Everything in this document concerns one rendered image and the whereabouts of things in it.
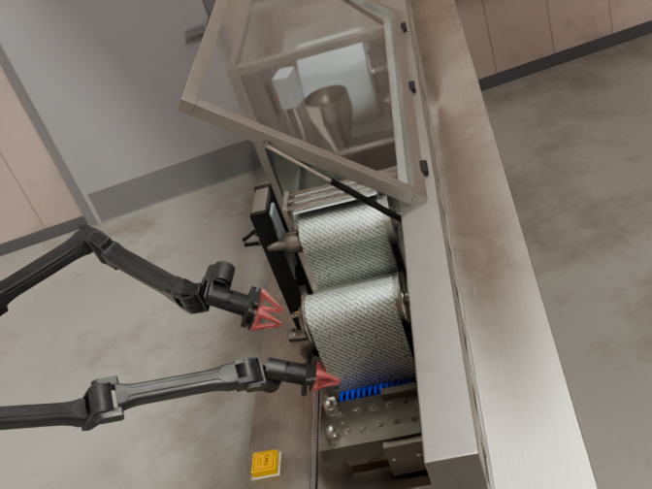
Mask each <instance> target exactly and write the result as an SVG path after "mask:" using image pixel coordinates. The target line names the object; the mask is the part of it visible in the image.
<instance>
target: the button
mask: <svg viewBox="0 0 652 489"><path fill-rule="evenodd" d="M278 456H279V454H278V452H277V450H276V449H274V450H269V451H264V452H259V453H254V454H253V460H252V469H251V474H252V475H253V477H254V478H255V477H260V476H266V475H271V474H276V473H277V468H278Z"/></svg>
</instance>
